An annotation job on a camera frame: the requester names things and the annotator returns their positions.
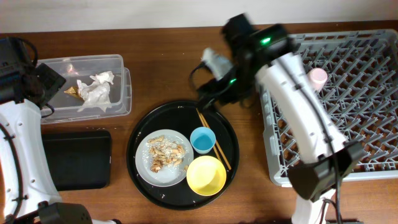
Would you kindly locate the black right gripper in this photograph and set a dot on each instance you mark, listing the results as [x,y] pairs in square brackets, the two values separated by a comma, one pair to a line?
[215,88]

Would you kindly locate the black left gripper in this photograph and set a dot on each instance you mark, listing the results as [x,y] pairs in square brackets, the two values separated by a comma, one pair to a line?
[53,81]

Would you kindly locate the gold snack wrapper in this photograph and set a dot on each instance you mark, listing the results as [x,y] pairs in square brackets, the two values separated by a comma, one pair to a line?
[73,91]

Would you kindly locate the white napkin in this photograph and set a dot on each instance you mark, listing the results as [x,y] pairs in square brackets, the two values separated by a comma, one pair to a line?
[97,93]

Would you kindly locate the blue cup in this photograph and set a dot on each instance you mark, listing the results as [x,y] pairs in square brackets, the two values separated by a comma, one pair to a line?
[202,140]

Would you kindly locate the pink cup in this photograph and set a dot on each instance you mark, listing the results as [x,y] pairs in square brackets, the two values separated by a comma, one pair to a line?
[317,78]

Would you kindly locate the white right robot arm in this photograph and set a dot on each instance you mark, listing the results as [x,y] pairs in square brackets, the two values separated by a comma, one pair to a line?
[267,58]

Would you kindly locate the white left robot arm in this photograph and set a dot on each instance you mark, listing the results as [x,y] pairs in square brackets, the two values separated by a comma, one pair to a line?
[31,195]

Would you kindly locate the clear plastic waste bin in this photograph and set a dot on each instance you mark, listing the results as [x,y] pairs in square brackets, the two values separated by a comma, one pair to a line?
[85,71]

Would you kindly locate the grey dishwasher rack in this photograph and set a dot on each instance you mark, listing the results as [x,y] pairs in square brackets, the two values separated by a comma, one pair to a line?
[361,92]

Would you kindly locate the wooden chopstick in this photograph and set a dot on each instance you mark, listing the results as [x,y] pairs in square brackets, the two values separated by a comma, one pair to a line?
[205,124]
[223,157]

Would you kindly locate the round black serving tray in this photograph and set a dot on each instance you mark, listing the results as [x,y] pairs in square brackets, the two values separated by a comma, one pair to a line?
[181,116]

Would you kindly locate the black rectangular tray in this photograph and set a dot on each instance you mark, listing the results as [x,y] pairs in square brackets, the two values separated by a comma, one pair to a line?
[79,161]

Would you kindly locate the yellow bowl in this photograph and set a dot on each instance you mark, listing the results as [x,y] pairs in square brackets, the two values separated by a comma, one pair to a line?
[206,175]

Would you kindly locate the peanut shells and rice scraps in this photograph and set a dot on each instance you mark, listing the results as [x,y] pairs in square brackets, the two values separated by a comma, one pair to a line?
[165,153]

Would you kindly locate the grey plate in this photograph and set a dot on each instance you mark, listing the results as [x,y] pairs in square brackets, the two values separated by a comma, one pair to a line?
[166,177]

